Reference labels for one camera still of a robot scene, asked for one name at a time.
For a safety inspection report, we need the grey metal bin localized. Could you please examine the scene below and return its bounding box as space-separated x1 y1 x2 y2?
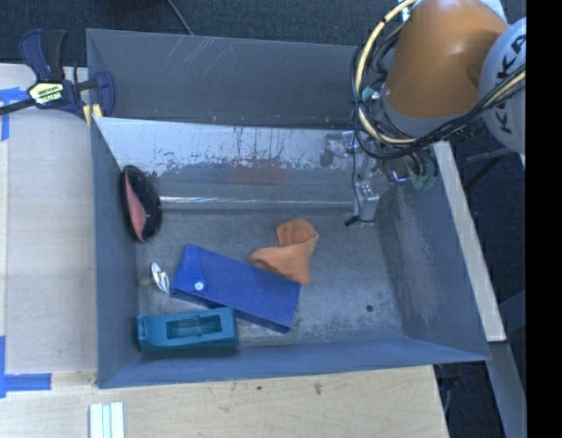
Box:
85 28 493 390

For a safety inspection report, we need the orange cloth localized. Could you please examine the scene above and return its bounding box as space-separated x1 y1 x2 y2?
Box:
248 218 320 286

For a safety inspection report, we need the blue flat box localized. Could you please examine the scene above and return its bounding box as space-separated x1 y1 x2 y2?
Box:
170 243 303 335

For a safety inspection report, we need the teal plastic case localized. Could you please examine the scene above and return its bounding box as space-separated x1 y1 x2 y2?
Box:
135 306 241 353

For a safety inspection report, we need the small white clip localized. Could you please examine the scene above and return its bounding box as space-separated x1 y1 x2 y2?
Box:
149 262 172 294

